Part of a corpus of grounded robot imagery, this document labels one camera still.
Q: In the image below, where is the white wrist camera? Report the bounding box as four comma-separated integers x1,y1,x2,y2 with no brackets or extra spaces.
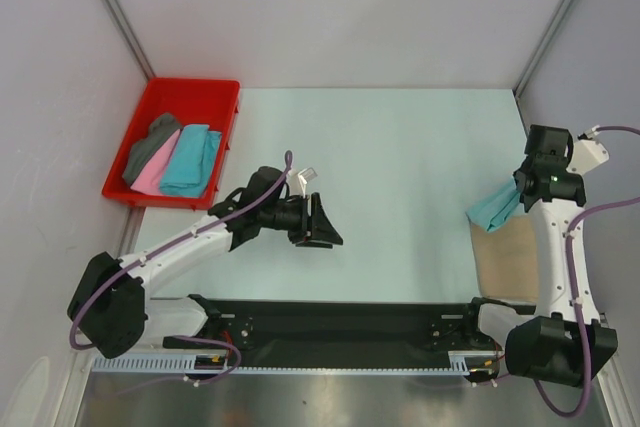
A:
567,125,610,175
291,167,317,197

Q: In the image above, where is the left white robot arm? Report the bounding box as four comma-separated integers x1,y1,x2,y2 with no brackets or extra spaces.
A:
67,166,343,359

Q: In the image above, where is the mint green t shirt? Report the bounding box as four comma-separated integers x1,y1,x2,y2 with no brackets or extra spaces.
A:
466,179,520,233

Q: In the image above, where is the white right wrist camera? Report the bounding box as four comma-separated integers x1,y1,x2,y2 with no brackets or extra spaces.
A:
567,125,610,175

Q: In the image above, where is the folded beige t shirt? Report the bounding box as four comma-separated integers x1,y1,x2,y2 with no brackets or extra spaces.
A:
470,216,538,303

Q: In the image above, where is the white slotted cable duct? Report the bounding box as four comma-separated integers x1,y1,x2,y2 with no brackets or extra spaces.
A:
91,351,499,376

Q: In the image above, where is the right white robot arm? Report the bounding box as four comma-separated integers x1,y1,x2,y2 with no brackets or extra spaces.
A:
461,125,618,387

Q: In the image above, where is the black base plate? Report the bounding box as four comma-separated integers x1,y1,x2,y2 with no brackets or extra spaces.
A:
162,295,505,370

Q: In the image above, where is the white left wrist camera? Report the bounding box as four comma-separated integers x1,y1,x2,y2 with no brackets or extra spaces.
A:
291,167,317,197

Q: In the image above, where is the aluminium corner post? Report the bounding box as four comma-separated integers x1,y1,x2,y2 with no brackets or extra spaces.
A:
100,0,155,81
512,0,578,101

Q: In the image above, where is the aluminium rail frame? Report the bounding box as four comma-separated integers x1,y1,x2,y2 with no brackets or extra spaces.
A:
69,206,621,427

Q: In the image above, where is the red plastic bin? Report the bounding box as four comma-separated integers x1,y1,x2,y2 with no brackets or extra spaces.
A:
102,78,240,210

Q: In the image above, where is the blue t shirt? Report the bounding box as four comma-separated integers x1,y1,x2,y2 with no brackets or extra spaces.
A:
159,124,222,198

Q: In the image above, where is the left aluminium corner post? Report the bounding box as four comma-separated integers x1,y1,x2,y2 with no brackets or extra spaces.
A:
100,0,155,81

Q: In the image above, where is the pink t shirt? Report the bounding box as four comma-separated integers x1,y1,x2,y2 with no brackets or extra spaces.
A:
130,130,181,196

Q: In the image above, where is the right aluminium corner post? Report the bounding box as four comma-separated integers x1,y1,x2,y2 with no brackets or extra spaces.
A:
512,0,578,101

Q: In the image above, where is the grey t shirt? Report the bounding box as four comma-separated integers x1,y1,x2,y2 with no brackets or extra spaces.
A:
122,112,182,187

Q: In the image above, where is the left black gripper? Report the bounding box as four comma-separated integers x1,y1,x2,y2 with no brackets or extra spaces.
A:
259,192,341,248

